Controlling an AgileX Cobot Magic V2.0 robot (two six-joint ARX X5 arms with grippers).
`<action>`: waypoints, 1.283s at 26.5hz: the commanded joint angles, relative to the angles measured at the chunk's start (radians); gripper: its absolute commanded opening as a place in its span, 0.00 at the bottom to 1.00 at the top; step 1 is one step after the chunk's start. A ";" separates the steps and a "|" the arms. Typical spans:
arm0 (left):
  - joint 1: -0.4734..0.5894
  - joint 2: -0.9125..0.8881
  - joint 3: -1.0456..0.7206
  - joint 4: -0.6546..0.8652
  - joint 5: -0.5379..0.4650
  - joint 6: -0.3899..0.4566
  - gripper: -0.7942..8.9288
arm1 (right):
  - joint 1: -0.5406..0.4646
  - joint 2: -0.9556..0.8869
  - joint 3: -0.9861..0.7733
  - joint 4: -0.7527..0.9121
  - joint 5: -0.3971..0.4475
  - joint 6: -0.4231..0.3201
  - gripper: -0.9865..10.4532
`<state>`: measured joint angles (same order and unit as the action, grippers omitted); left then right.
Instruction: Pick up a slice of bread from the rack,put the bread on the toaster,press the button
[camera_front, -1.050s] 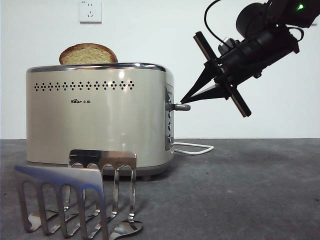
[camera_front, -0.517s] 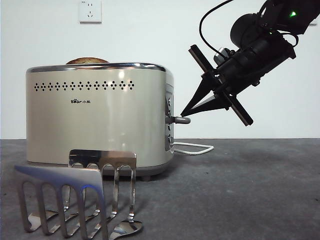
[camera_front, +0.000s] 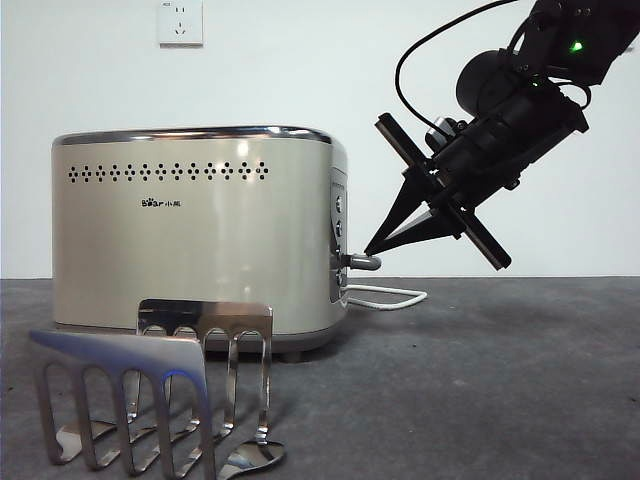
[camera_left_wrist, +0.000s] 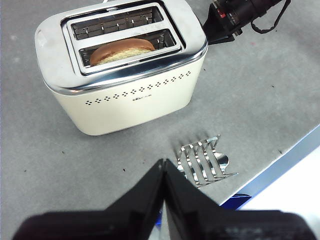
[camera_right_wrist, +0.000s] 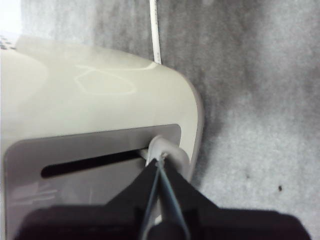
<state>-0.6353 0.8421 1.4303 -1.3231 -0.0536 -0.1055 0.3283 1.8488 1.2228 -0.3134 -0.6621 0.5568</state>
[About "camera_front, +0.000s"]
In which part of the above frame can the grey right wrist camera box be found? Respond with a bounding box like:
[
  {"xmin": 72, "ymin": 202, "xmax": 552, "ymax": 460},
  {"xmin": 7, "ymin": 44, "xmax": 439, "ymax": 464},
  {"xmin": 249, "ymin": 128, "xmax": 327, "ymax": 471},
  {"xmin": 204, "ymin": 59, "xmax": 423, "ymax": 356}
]
[{"xmin": 423, "ymin": 115, "xmax": 471, "ymax": 151}]

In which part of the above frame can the shiny metal toast rack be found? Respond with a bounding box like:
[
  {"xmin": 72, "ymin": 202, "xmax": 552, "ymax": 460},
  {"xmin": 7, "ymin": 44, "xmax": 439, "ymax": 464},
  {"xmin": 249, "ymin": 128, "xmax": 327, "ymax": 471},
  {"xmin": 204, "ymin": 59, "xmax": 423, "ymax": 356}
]
[{"xmin": 28, "ymin": 298, "xmax": 289, "ymax": 479}]

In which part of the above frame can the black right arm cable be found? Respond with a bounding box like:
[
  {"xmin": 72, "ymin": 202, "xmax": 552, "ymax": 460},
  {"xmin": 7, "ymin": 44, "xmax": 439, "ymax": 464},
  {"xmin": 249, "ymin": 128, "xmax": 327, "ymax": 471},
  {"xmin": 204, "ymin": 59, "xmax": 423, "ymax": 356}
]
[{"xmin": 394, "ymin": 0, "xmax": 521, "ymax": 129}]

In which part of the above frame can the white power cable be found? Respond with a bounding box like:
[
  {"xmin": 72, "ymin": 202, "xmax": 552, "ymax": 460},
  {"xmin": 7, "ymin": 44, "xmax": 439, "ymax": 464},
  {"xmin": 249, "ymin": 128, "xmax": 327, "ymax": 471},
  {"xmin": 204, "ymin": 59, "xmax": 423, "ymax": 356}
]
[{"xmin": 344, "ymin": 283, "xmax": 429, "ymax": 312}]

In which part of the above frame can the white wall socket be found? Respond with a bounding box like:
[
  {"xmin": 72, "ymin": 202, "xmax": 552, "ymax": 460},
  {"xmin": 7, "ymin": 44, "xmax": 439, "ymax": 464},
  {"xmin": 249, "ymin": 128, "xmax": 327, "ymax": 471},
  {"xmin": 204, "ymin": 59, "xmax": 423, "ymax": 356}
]
[{"xmin": 158, "ymin": 0, "xmax": 205, "ymax": 49}]

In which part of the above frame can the grey toaster lever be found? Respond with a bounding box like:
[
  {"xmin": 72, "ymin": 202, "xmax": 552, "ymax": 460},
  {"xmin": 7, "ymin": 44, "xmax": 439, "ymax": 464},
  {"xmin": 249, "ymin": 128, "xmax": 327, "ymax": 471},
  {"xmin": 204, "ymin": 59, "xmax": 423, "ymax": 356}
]
[{"xmin": 342, "ymin": 252, "xmax": 382, "ymax": 272}]

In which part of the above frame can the cream two-slot toaster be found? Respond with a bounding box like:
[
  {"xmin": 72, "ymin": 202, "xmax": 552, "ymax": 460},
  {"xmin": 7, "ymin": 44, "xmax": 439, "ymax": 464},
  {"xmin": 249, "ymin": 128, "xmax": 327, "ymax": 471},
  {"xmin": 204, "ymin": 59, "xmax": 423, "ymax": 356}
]
[{"xmin": 51, "ymin": 124, "xmax": 349, "ymax": 364}]

